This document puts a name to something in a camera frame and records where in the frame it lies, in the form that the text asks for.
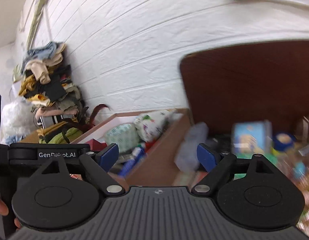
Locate grey pouch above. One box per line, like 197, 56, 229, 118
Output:
174, 122, 208, 173

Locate blue yellow picture box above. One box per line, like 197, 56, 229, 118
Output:
231, 120, 272, 155

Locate brown cardboard box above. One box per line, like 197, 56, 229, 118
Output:
19, 108, 195, 187

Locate floral white insole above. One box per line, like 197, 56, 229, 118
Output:
133, 109, 183, 142

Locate pile of folded clothes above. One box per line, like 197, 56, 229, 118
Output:
1, 41, 90, 145

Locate dark brown headboard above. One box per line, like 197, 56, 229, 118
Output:
180, 40, 309, 134

